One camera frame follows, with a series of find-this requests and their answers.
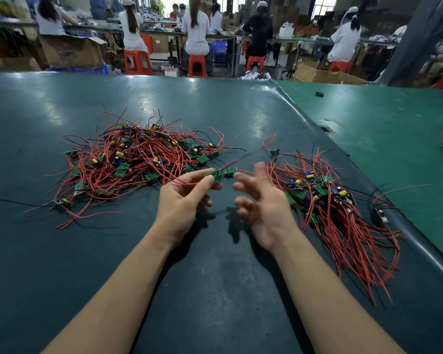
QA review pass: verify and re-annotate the person's left forearm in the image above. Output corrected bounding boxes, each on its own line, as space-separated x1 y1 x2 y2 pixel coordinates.
41 225 175 354

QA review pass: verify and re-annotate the flat cardboard box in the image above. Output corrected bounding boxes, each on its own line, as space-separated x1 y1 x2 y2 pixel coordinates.
291 62 370 86

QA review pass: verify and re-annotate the person's right forearm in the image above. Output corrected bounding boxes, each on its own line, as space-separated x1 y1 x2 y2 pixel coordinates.
271 231 407 354

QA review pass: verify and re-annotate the person's right hand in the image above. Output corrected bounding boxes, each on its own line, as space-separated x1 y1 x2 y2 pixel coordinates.
232 162 304 253

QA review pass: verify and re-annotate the large open cardboard box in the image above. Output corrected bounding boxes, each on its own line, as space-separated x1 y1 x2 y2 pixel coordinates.
39 34 108 70

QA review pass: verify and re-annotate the person's left hand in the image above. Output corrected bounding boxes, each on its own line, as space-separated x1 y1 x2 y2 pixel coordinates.
152 168 223 249

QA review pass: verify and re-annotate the tangled pile of wired boards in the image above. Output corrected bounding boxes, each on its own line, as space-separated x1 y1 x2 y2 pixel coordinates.
0 104 246 230

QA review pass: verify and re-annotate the lone board with black casing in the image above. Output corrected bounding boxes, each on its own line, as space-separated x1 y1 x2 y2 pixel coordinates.
370 184 433 228

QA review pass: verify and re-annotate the aligned bundle of wired boards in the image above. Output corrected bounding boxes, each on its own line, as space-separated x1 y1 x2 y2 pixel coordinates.
263 143 405 306

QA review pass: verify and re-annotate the long grey workbench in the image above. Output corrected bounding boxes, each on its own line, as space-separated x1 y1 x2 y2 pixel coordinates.
0 19 399 78

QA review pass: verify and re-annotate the orange plastic stool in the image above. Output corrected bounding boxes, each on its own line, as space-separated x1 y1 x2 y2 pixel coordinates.
245 55 266 73
123 50 153 76
327 60 352 74
187 55 208 79

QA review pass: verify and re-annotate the low blue plastic crate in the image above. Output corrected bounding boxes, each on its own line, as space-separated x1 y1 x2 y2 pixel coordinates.
45 64 110 75

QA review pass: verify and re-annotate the green circuit board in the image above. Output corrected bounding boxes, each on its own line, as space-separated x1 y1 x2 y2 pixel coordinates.
205 134 277 185

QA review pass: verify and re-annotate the dark grey pillar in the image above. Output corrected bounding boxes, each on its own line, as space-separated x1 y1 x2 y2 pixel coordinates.
378 0 443 88

